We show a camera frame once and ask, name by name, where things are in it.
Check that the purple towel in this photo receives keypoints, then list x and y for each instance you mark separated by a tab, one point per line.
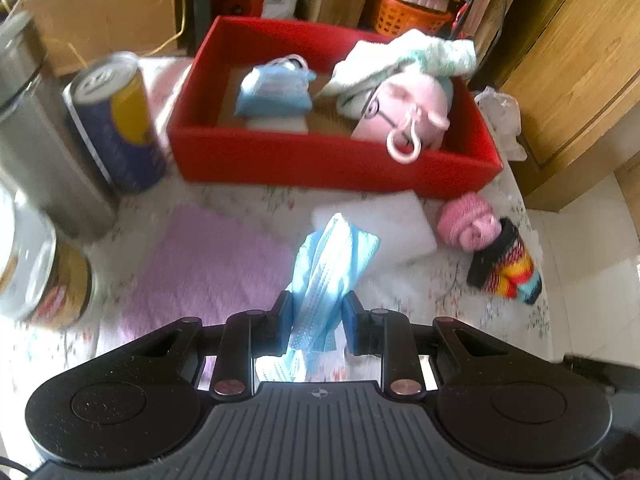
210	260

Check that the pink plush doll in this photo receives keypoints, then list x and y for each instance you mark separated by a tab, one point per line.
420	100

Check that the stainless steel thermos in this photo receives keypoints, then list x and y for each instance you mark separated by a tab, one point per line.
40	150

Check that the mint white cloth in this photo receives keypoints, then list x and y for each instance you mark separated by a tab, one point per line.
400	55

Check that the white lidded gold jar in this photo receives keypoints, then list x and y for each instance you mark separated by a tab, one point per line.
50	280

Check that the wooden television cabinet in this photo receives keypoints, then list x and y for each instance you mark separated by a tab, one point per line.
100	10

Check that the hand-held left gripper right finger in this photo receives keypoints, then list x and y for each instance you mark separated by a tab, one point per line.
352	325

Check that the orange plastic basket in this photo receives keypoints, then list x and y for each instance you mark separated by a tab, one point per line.
400	20

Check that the floral tablecloth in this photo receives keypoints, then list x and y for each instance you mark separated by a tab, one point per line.
450	330

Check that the white foam block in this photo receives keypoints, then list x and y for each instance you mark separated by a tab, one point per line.
400	225

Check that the rainbow striped knitted sock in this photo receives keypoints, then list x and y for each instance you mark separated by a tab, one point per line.
505	270

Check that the white crumpled plastic bag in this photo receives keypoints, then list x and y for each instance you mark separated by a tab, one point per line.
500	120

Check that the blue yellow drink can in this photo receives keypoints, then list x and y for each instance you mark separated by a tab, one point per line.
120	130

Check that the wooden wardrobe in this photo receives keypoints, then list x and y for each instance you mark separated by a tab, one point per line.
575	85

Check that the red cardboard box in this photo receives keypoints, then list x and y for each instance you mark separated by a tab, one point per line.
300	165

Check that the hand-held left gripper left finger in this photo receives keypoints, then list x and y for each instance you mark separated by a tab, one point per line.
284	320

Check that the blue face mask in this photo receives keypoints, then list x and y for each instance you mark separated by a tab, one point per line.
325	270
270	90

